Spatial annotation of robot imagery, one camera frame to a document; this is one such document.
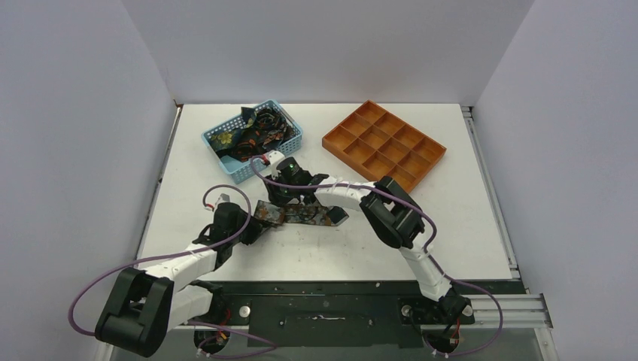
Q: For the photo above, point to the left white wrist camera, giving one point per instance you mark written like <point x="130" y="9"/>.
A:
<point x="222" y="198"/>

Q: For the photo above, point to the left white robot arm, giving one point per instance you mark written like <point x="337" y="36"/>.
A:
<point x="145" y="304"/>

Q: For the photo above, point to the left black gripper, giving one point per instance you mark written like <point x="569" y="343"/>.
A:
<point x="256" y="227"/>

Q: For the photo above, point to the orange wooden compartment tray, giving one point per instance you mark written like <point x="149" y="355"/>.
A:
<point x="376" y="143"/>

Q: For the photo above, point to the dark tie with yellow flowers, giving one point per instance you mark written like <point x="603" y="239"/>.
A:
<point x="223" y="143"/>

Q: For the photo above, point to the orange floral necktie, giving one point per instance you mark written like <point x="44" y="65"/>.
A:
<point x="313" y="215"/>

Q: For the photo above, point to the black metal base plate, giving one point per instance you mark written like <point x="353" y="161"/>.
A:
<point x="328" y="315"/>

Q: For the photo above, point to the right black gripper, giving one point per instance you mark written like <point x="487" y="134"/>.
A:
<point x="287" y="194"/>

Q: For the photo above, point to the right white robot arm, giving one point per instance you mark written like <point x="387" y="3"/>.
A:
<point x="393" y="214"/>

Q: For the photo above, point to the aluminium frame rail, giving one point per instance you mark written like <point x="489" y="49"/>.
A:
<point x="533" y="313"/>

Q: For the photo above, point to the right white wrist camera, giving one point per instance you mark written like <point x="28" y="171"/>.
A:
<point x="272" y="158"/>

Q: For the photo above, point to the light blue plastic basket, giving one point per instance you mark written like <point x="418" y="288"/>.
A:
<point x="241" y="171"/>

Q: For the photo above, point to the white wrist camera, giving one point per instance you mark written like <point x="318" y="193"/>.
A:
<point x="272" y="158"/>
<point x="222" y="198"/>

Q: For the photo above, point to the black tie with orange swirls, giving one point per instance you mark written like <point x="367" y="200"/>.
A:
<point x="264" y="130"/>

